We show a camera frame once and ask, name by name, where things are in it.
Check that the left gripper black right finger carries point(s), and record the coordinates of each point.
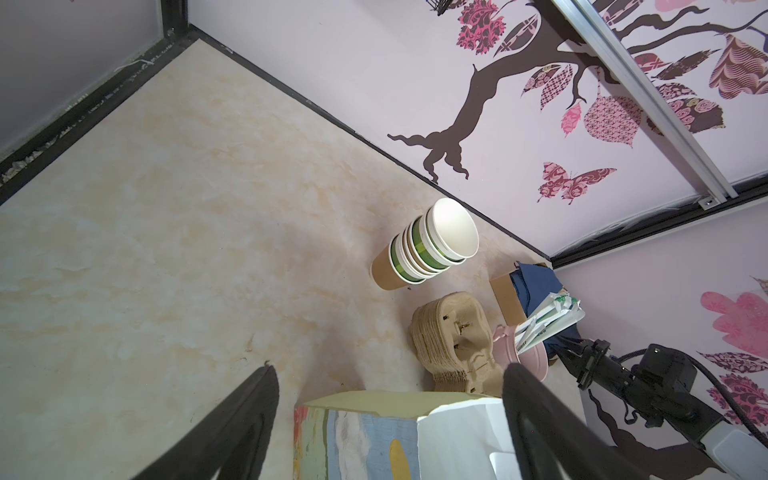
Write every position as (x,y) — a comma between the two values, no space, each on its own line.
(549,440)

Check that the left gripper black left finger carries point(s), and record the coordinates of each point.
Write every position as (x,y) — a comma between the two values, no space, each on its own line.
(232,441)

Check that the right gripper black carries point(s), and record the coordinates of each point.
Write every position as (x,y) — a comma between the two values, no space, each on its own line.
(658,388)

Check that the paper gift bag with handles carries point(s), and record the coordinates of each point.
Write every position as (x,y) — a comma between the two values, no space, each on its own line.
(403,435)

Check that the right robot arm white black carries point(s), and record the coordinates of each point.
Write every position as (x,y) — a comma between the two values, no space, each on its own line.
(739,450)

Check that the pink bucket straw holder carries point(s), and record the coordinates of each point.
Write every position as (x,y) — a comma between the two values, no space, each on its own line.
(504,352)

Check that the brown pulp cup carrier stack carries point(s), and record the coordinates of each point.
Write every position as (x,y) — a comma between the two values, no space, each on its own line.
(454,343)

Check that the cardboard box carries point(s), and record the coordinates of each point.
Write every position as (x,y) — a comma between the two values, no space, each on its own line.
(507,298)

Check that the dark blue napkins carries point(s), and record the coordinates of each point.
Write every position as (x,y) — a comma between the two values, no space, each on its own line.
(536,284)

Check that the stack of paper cups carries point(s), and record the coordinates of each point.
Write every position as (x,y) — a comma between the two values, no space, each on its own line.
(442,237)

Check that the aluminium rail back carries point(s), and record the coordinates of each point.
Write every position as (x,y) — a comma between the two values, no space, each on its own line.
(689,158)

